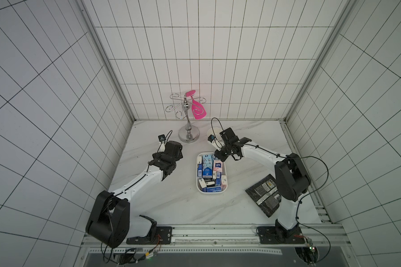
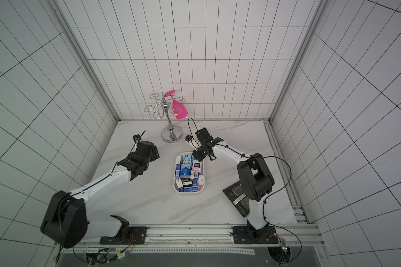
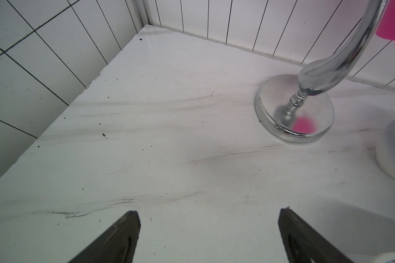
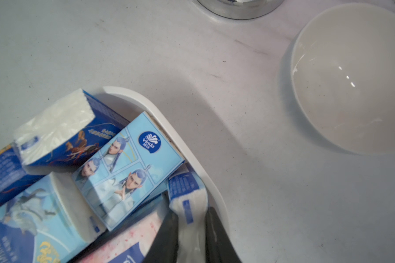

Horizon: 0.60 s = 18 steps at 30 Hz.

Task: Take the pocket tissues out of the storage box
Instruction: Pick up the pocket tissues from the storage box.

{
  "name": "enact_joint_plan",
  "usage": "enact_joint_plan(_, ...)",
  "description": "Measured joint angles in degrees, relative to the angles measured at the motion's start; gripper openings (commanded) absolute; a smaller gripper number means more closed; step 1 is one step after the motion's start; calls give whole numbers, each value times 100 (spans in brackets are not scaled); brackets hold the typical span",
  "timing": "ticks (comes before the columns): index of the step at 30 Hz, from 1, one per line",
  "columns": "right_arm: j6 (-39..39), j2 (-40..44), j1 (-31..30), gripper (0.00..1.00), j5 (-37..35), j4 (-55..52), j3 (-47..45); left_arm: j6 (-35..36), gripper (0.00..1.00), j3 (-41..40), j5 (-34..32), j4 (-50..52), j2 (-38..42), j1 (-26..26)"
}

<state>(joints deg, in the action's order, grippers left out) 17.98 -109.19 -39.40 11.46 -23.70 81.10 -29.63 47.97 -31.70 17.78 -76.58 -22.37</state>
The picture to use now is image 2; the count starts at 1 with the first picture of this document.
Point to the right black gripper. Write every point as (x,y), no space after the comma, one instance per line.
(204,147)

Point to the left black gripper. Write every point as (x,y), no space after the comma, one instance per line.
(155,154)

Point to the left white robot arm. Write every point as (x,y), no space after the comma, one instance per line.
(67,220)

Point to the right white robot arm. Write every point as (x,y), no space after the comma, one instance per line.
(256,182)

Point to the white storage box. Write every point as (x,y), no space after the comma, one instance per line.
(185,177)

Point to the pink tissue pack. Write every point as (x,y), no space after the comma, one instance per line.
(197,166)

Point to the light blue tissue pack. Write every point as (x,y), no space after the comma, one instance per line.
(187,161)

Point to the chrome hook stand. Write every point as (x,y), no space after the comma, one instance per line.
(162,109)

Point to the black packaged item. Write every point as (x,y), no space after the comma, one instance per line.
(238,198)

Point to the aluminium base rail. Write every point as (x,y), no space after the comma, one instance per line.
(205,239)

